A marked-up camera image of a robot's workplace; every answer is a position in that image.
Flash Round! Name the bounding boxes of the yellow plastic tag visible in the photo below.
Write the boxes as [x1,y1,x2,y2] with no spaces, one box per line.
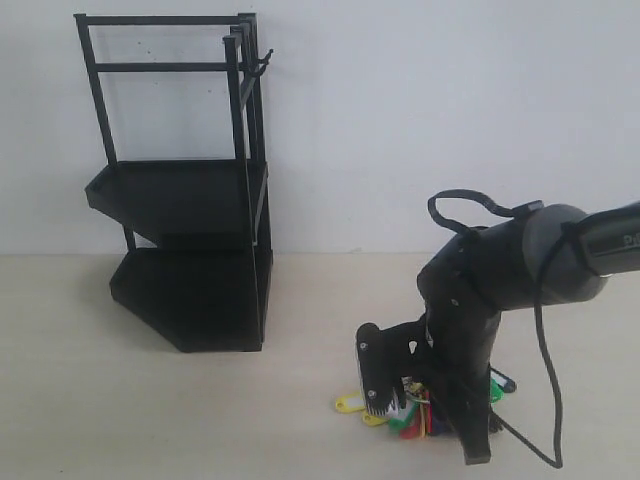
[361,412,388,427]
[334,392,365,414]

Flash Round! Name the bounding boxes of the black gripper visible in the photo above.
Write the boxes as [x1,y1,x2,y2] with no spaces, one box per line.
[355,225,502,466]

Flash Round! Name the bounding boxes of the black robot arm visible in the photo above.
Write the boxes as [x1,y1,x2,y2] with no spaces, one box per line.
[355,202,639,465]

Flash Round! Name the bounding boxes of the black cable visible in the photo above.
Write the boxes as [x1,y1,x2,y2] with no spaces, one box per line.
[427,188,565,469]

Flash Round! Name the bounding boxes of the black metal shelf rack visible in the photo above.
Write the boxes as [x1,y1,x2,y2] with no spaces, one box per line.
[74,12,274,353]

